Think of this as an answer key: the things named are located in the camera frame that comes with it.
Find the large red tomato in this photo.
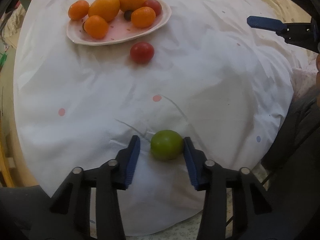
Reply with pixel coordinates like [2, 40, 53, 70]
[143, 0, 162, 16]

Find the green lime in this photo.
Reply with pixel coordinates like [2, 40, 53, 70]
[150, 129, 184, 161]

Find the small mandarin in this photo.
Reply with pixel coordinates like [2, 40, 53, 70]
[68, 0, 89, 21]
[84, 15, 109, 40]
[131, 7, 156, 28]

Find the small red tomato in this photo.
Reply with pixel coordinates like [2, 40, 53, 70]
[130, 42, 155, 64]

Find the person's right hand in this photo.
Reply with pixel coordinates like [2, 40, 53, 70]
[316, 54, 320, 85]

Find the white cartoon bedsheet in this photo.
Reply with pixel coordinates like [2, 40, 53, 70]
[14, 0, 295, 236]

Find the wooden chair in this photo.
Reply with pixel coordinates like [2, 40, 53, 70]
[0, 127, 15, 187]

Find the pink strawberry ceramic plate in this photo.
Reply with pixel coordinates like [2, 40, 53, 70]
[66, 0, 172, 46]

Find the large orange front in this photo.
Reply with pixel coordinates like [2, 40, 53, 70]
[88, 0, 120, 22]

